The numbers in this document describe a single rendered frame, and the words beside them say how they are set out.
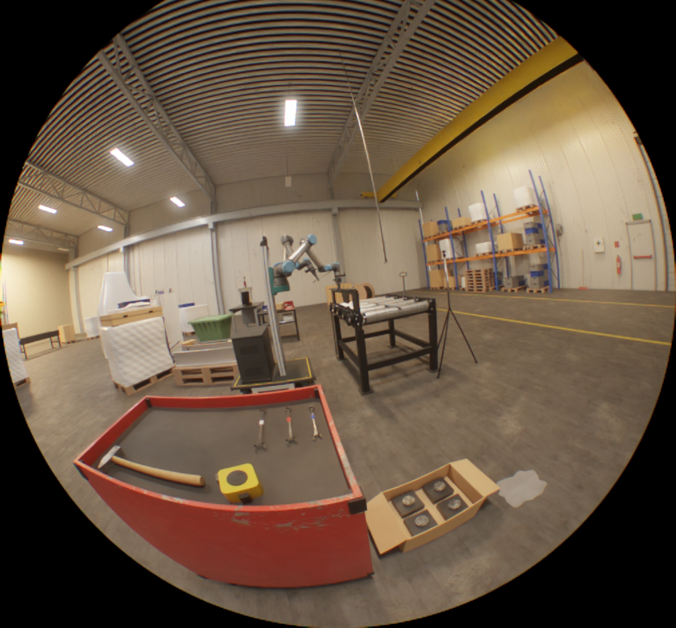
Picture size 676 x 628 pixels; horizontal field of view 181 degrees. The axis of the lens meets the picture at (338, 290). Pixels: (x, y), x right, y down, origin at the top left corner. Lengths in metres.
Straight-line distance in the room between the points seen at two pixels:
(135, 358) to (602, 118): 13.98
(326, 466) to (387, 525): 0.72
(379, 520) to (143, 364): 3.77
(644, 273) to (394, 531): 9.46
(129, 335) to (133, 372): 0.58
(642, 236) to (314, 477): 9.70
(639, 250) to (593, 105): 5.19
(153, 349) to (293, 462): 3.79
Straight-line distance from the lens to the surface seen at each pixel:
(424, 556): 1.34
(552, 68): 7.51
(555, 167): 10.49
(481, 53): 9.76
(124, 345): 3.90
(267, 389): 2.34
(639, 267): 9.60
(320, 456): 0.53
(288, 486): 0.49
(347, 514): 0.45
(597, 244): 9.56
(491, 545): 1.42
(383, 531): 1.18
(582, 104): 11.03
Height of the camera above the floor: 1.29
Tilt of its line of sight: 3 degrees down
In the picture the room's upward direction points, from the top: 7 degrees counter-clockwise
